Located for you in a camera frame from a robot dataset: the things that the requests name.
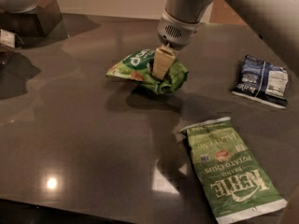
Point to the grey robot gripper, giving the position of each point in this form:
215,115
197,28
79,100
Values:
177,32

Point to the small white label card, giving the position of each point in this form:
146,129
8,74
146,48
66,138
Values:
7,38

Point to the blue Kettle chip bag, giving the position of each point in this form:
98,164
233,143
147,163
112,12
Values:
263,82

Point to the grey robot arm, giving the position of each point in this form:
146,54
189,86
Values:
276,22

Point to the green rice chip bag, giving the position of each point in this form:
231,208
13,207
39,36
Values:
137,67

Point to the green Kettle jalapeno chip bag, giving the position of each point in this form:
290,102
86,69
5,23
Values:
236,186

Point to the dark wooden block stand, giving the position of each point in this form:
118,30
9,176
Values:
38,22

